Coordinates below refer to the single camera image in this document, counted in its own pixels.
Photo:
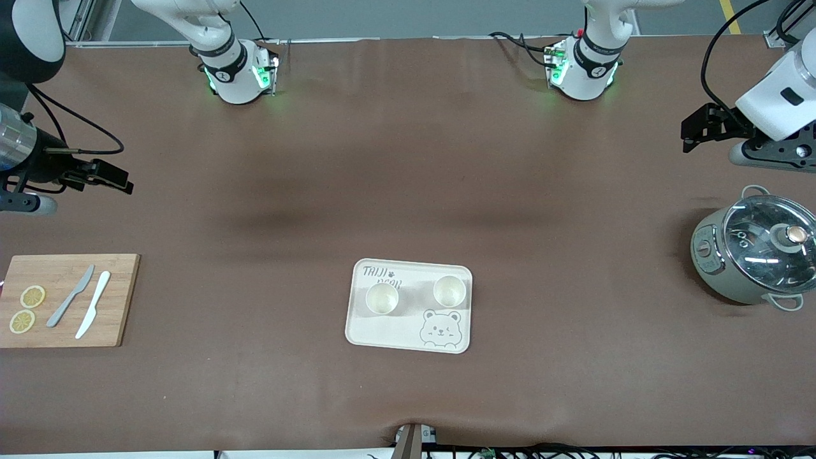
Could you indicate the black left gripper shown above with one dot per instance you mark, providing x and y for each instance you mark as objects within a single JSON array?
[{"x": 730, "y": 123}]

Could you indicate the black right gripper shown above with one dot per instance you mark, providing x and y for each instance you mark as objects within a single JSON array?
[{"x": 47, "y": 163}]

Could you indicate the white IKEA cup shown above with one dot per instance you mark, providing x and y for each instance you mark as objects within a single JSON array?
[
  {"x": 382, "y": 299},
  {"x": 449, "y": 291}
]

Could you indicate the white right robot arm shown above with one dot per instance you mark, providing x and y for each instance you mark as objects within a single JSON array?
[{"x": 229, "y": 76}]

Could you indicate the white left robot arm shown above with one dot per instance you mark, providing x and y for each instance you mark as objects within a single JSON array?
[{"x": 586, "y": 70}]

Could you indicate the grey plastic knife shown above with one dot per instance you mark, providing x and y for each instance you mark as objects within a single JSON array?
[{"x": 67, "y": 299}]

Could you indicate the white plastic knife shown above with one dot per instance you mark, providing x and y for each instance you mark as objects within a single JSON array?
[{"x": 94, "y": 306}]

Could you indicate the wooden cutting board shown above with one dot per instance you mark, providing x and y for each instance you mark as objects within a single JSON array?
[{"x": 121, "y": 306}]

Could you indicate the yellow lemon slice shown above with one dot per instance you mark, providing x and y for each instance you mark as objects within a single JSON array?
[
  {"x": 22, "y": 322},
  {"x": 32, "y": 296}
]

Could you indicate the grey-green electric cooking pot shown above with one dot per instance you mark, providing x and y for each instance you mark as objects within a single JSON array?
[{"x": 717, "y": 274}]

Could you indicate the brown table cover mat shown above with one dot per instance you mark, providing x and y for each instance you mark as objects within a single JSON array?
[{"x": 408, "y": 159}]

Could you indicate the cream bear print tray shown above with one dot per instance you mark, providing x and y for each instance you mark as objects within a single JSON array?
[{"x": 395, "y": 331}]

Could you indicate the aluminium frame profile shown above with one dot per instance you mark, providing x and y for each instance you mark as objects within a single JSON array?
[{"x": 127, "y": 43}]

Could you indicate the metal table edge bracket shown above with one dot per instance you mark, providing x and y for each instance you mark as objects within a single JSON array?
[{"x": 411, "y": 443}]

